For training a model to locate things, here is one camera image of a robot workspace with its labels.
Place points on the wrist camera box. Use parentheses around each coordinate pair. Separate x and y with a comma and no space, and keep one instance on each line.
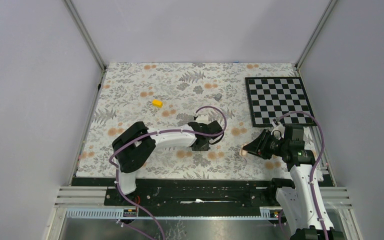
(202,118)
(278,129)

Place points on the pink earbud charging case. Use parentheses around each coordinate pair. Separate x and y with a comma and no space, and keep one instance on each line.
(242,151)

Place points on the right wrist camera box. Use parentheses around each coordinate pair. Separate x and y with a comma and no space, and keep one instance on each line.
(278,129)

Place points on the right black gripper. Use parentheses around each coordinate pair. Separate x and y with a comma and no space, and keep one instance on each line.
(259,145)

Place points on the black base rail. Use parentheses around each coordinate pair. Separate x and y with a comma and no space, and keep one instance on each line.
(191,197)

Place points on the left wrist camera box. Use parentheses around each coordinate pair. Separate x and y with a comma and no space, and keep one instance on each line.
(202,118)

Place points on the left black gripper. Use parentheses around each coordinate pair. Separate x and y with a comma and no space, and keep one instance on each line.
(206,148)

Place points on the floral table mat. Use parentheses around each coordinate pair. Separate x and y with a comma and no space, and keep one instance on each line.
(126,97)

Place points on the black white checkerboard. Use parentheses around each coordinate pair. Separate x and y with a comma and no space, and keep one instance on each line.
(272,97)

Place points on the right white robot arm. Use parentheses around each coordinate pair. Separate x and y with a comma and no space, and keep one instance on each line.
(300,197)

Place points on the yellow block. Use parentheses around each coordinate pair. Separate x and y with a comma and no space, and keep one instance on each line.
(157,103)

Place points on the small grey block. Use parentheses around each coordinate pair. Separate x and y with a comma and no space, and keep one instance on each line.
(218,97)

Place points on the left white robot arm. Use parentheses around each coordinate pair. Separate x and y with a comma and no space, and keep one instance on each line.
(134,146)

